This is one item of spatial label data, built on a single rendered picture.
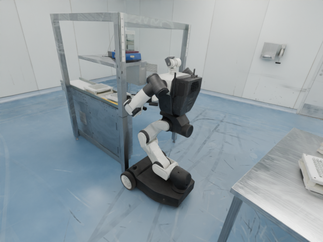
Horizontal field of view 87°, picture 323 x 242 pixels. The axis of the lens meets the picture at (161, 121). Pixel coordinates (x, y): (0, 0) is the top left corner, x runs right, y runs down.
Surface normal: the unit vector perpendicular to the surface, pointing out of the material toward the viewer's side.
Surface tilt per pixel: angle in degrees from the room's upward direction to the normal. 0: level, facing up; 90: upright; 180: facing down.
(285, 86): 90
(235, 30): 90
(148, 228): 0
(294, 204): 0
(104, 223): 0
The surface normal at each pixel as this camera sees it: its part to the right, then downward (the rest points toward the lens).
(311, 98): -0.53, 0.35
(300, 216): 0.07, -0.89
